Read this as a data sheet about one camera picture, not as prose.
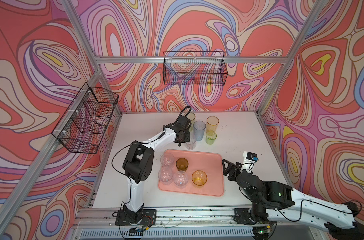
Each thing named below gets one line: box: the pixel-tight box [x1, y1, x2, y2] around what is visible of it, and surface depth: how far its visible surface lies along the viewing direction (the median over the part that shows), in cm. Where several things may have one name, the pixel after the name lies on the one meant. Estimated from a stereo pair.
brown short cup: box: [175, 157, 189, 172], surface depth 88 cm
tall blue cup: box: [193, 120, 206, 142], surface depth 100 cm
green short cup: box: [205, 130, 217, 145], surface depth 101 cm
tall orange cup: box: [206, 115, 220, 133], surface depth 100 cm
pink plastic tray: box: [158, 149, 225, 197], surface depth 85 cm
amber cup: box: [191, 170, 208, 188], surface depth 81 cm
